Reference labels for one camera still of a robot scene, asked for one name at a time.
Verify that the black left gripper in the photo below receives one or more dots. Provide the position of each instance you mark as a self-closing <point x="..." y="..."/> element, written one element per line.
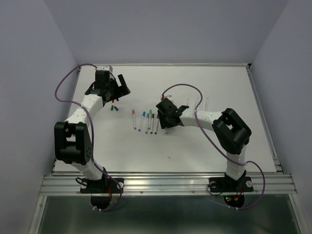
<point x="122" y="90"/>

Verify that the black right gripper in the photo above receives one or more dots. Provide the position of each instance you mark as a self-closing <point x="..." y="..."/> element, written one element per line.
<point x="164" y="123"/>

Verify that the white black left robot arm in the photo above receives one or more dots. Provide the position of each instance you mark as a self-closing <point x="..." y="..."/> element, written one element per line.
<point x="74" y="137"/>

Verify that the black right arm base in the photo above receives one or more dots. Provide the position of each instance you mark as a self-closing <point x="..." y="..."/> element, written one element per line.
<point x="232" y="190"/>

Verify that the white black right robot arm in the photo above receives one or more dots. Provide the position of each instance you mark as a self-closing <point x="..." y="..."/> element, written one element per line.
<point x="231" y="131"/>

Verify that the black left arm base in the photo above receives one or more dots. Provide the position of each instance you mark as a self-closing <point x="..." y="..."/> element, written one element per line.
<point x="105" y="193"/>

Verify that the dark green capped marker pen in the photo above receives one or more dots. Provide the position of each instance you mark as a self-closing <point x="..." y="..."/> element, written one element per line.
<point x="152" y="123"/>

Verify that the brown capped marker pen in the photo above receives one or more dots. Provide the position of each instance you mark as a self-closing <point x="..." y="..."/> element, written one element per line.
<point x="156" y="125"/>

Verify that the light green capped marker pen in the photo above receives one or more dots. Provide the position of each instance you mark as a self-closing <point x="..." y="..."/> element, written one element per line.
<point x="150" y="119"/>

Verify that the grey capped marker pen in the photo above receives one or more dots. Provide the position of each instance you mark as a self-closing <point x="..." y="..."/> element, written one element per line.
<point x="147" y="123"/>

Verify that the pink capped marker pen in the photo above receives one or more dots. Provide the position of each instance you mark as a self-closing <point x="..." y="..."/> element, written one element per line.
<point x="134" y="119"/>

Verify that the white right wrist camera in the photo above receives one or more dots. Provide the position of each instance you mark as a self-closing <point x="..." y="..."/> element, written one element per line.
<point x="169" y="97"/>

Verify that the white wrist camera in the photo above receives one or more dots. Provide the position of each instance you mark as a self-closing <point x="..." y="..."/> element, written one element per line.
<point x="105" y="68"/>
<point x="169" y="97"/>

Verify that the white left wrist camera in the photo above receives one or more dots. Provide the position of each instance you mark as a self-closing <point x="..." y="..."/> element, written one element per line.
<point x="105" y="68"/>

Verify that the aluminium rail frame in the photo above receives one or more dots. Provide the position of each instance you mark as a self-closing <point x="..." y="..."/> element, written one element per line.
<point x="166" y="175"/>

